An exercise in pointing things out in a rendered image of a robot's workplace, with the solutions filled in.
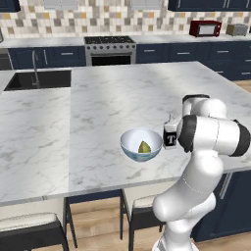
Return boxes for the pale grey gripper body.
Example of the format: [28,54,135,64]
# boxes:
[166,113,179,128]

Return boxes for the yellow-green lemon wedge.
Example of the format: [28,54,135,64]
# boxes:
[137,140,152,154]

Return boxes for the white and blue bowl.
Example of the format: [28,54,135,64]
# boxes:
[120,127,164,164]

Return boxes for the dark blue base cupboards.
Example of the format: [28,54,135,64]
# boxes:
[7,45,87,71]
[134,40,251,82]

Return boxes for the steel oven with hob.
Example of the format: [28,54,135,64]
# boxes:
[83,35,138,68]

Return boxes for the red microwave oven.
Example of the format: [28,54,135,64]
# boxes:
[188,20,223,38]

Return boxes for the black stool with pale seat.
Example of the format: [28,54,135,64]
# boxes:
[0,196,78,251]
[119,188,165,251]

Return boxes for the beige toaster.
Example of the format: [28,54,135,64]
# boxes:
[226,23,249,37]

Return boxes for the dark blue island cupboard door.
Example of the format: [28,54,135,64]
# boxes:
[190,169,251,243]

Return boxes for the black sink basin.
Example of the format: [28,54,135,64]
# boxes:
[3,69,73,92]

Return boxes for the grey sink tap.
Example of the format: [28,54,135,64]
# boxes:
[30,50,41,89]

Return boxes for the dark dishwasher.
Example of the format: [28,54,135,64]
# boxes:
[0,48,15,72]

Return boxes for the grey cupboard door handle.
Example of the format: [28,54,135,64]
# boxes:
[219,172,234,201]

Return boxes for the pale grey wall cupboard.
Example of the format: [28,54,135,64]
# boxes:
[129,0,162,11]
[42,0,79,11]

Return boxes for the dark blue wall cupboards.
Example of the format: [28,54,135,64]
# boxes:
[0,0,22,14]
[167,0,251,13]

